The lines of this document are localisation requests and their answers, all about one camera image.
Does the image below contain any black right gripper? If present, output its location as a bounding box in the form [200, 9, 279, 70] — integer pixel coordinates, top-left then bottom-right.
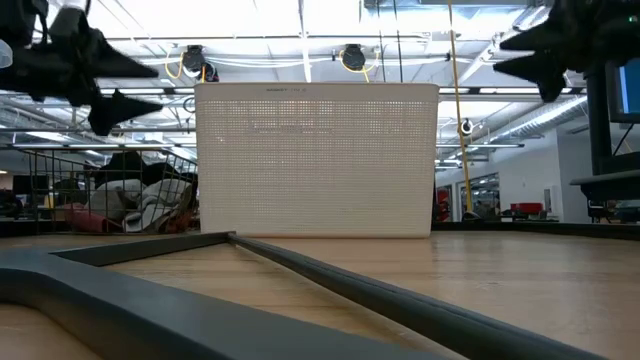
[492, 0, 616, 104]

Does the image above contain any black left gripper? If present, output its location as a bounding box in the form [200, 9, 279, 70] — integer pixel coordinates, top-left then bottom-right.
[0, 9, 164, 136]

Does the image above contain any light grey cloth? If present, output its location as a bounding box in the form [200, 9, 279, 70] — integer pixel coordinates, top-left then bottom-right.
[88, 178, 195, 234]

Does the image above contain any maroon cloth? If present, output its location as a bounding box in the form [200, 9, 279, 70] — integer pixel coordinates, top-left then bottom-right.
[62, 197, 200, 235]

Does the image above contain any black computer monitor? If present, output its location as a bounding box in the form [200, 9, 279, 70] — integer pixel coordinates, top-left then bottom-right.
[584, 58, 640, 176]

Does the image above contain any dark grey side desk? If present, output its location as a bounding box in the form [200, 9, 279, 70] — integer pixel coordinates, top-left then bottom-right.
[569, 168, 640, 224]

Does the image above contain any red tool cabinet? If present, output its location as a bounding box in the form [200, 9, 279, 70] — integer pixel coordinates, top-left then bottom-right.
[509, 202, 544, 216]

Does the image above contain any white perforated plastic basket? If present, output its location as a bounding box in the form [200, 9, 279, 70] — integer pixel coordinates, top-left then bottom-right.
[193, 82, 441, 240]

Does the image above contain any black ceiling cable reel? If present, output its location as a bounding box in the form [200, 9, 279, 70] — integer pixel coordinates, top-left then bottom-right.
[339, 43, 369, 72]
[180, 44, 220, 84]

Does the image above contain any metal wire basket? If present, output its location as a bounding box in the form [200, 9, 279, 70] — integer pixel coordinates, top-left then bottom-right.
[19, 146, 201, 236]

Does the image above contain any yellow hanging cable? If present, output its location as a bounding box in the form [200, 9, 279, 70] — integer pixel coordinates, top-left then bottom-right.
[446, 0, 475, 221]

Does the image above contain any black aluminium rig frame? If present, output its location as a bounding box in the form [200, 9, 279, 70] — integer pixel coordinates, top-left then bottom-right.
[0, 219, 640, 242]

